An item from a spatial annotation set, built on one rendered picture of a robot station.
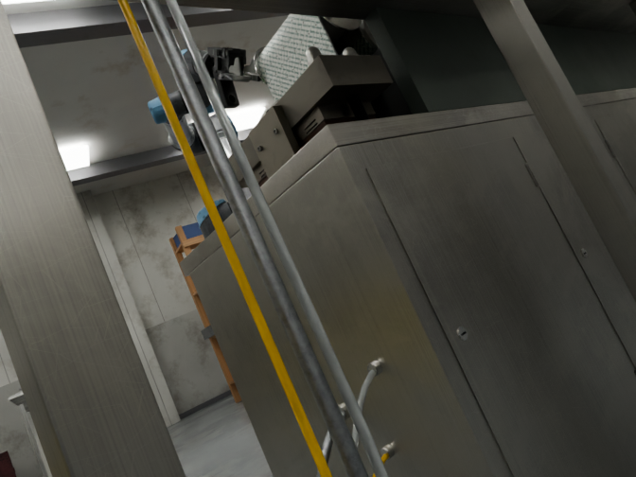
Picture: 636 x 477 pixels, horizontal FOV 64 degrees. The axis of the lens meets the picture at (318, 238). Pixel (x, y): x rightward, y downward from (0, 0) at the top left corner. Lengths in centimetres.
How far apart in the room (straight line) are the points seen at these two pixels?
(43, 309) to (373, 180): 57
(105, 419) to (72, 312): 7
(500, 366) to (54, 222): 69
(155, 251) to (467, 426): 885
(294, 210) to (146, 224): 875
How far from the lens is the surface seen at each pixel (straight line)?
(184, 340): 919
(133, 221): 961
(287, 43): 126
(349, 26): 121
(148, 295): 926
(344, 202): 80
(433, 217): 87
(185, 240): 694
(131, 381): 35
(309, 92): 92
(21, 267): 35
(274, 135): 97
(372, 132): 86
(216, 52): 150
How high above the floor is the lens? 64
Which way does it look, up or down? 8 degrees up
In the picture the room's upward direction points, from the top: 24 degrees counter-clockwise
